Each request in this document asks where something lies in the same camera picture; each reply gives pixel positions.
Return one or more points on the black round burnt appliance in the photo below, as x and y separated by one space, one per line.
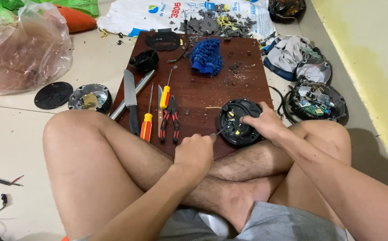
287 10

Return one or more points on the grey and blue cloth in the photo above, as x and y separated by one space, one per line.
286 55

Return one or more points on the green plastic bag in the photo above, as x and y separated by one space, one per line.
77 6

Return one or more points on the orange cloth item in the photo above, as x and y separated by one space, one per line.
77 20

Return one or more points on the person's left hand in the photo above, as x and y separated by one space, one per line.
194 154

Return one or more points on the round base with circuit board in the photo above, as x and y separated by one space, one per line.
317 102

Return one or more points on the small screwdriver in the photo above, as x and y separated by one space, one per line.
220 132

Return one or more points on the green circuit board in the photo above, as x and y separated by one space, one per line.
311 53

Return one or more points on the person's left leg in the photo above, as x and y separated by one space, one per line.
90 160

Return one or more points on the black round plastic cup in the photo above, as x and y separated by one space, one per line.
144 60

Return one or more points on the person's left fingers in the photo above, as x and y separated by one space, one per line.
197 138

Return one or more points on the white printed sack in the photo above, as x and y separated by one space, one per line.
130 16

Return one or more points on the red and yellow screwdriver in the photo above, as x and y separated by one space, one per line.
146 127

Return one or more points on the blue microfibre mitt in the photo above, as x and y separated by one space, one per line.
206 55

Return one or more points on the red and black pliers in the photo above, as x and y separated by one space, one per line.
171 110

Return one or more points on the steel tube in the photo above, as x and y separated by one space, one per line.
140 87

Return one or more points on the white round object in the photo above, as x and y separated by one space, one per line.
215 226

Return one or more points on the grey shorts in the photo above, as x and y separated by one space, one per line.
281 224

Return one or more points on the round base with white inside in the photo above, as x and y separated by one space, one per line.
312 71

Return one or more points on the person's right hand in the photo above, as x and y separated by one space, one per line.
267 125

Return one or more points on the person's right leg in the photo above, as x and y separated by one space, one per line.
324 137

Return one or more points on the black round flat disc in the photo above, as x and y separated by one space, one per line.
53 95

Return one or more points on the clear plastic bag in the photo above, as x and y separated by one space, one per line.
23 53

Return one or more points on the person's leg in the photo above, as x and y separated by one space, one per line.
324 137
90 160

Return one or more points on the brown wooden board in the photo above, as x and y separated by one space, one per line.
197 90

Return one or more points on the round base with metal inside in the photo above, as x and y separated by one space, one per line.
90 98

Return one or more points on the black round appliance base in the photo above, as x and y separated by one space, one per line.
235 115

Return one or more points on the pile of grey plastic fragments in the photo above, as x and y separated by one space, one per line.
214 23

